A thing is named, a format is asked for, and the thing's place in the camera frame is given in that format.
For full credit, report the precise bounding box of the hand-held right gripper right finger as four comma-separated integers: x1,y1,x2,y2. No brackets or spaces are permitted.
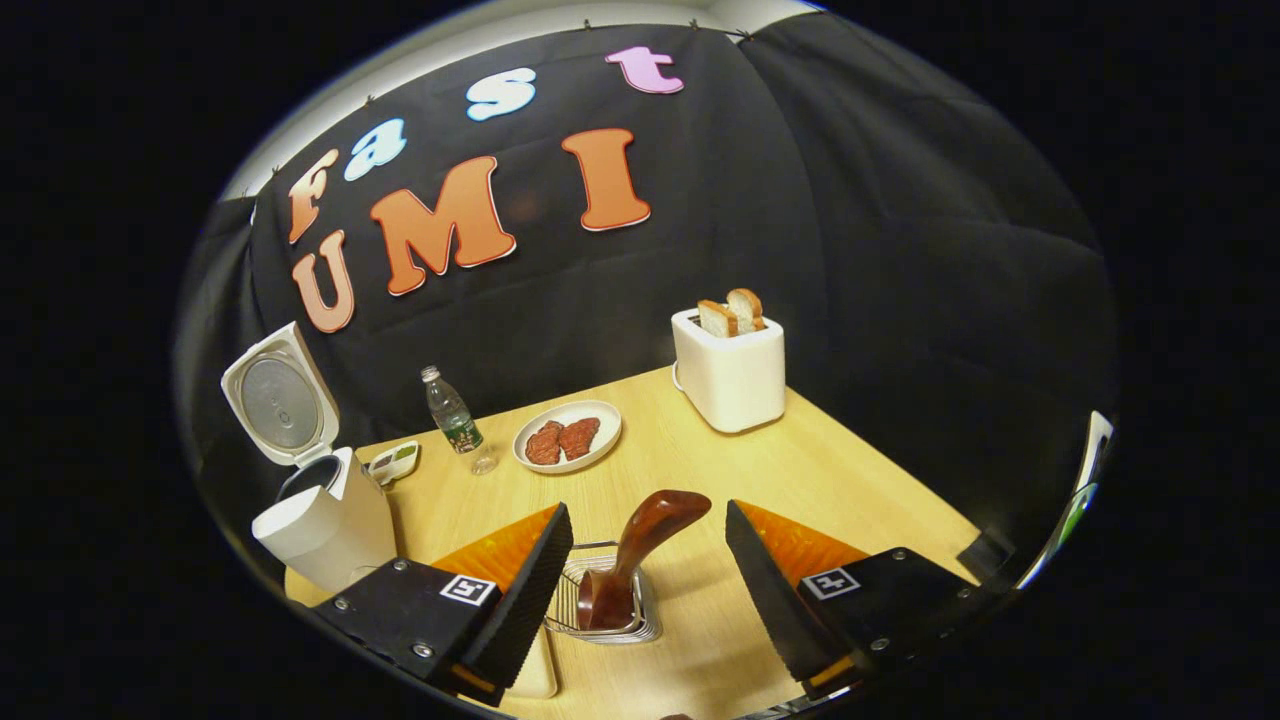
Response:
723,499,1003,703

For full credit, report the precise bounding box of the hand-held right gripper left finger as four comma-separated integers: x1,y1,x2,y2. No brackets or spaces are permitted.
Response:
308,502,575,708

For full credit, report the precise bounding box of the metal wire chopstick holder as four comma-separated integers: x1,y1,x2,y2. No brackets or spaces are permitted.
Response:
543,541,663,645

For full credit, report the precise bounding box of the white rice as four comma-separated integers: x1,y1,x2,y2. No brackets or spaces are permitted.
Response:
505,626,555,695

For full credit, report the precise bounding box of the brown wooden spoon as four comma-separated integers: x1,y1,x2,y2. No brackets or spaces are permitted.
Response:
577,489,713,631

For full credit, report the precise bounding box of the white rice cooker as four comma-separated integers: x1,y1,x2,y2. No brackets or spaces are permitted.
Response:
220,321,399,595

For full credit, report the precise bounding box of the brown meat piece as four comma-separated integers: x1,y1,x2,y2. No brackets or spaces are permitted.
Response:
524,420,565,467
558,416,602,462

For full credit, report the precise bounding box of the small white sauce dish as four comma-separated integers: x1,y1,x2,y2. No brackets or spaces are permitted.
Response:
367,440,421,487

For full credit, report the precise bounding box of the white oval plate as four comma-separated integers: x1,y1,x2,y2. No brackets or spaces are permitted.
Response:
512,400,623,475

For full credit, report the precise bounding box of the clear plastic water bottle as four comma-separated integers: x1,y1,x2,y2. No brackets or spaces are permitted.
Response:
420,365,499,477

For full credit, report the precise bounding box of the white toaster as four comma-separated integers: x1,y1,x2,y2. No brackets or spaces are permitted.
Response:
670,305,787,435

